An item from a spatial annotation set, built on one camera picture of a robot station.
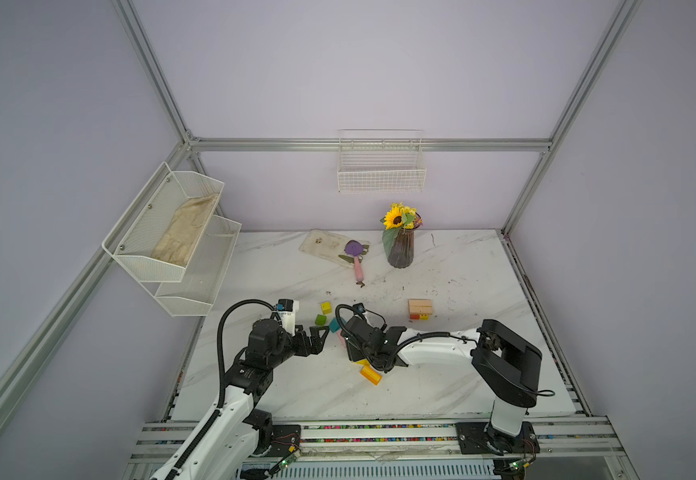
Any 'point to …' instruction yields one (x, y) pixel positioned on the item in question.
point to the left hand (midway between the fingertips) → (314, 330)
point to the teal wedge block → (334, 325)
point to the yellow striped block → (424, 317)
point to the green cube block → (321, 320)
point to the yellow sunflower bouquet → (397, 218)
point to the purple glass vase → (402, 251)
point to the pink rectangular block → (341, 338)
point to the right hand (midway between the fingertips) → (352, 342)
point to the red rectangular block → (415, 316)
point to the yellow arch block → (363, 362)
